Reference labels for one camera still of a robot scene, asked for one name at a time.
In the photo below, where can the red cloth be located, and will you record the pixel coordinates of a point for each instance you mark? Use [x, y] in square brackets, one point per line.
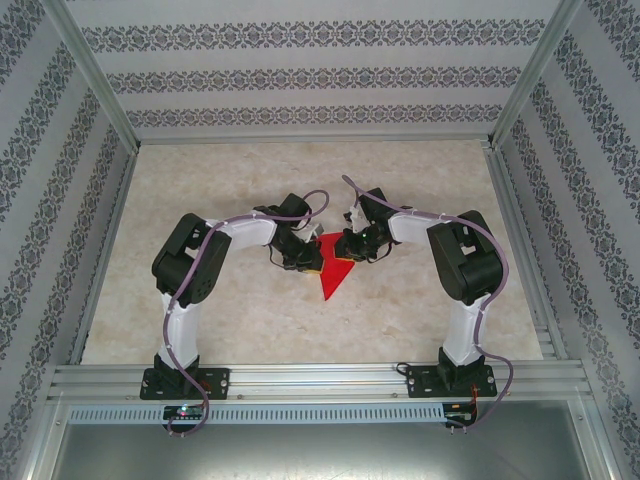
[335, 280]

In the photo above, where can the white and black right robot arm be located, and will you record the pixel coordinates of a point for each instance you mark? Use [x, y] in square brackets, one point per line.
[465, 260]

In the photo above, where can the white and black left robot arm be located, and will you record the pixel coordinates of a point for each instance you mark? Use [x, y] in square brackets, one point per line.
[245, 232]

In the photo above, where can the aluminium mounting rail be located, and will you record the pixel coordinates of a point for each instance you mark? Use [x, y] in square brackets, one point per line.
[320, 380]

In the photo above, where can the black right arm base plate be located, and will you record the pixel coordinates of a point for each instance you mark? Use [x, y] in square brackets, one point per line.
[417, 382]

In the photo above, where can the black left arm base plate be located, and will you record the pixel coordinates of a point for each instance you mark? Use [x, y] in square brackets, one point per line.
[220, 382]

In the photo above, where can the aluminium frame post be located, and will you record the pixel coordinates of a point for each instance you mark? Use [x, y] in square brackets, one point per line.
[95, 70]
[537, 70]

